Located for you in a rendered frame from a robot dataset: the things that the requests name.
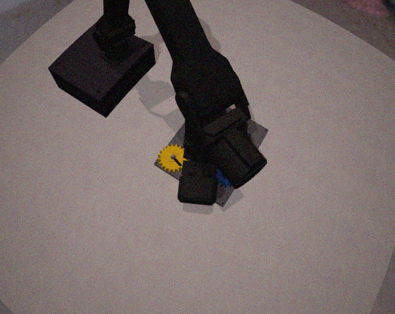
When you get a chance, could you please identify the yellow gear with black stripe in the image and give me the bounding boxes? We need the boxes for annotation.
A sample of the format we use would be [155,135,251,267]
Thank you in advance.
[158,144,188,174]

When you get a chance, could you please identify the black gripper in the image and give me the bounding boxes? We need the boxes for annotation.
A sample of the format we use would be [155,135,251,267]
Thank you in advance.
[177,133,218,206]

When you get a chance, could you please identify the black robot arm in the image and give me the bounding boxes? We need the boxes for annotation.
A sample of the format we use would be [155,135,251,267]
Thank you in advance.
[92,0,267,189]

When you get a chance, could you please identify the blue gear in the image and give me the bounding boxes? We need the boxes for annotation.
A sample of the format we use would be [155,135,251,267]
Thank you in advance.
[216,168,232,187]

